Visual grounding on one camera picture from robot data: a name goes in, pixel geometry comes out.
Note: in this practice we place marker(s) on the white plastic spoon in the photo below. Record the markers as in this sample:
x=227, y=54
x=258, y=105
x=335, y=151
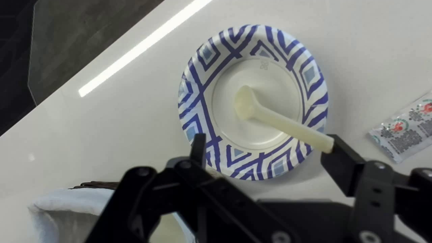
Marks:
x=249, y=108

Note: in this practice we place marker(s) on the small sauce packet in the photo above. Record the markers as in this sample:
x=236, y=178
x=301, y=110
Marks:
x=405, y=132

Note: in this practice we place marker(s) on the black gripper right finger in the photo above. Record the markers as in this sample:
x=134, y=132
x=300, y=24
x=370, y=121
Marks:
x=379, y=194

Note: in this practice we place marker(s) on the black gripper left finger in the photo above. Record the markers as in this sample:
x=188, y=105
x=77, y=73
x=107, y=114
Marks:
x=212, y=208

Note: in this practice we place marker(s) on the dark basket with white liner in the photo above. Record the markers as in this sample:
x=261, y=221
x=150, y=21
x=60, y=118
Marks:
x=69, y=214

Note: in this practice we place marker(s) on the blue white paper plate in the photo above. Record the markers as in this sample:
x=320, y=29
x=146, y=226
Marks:
x=259, y=97

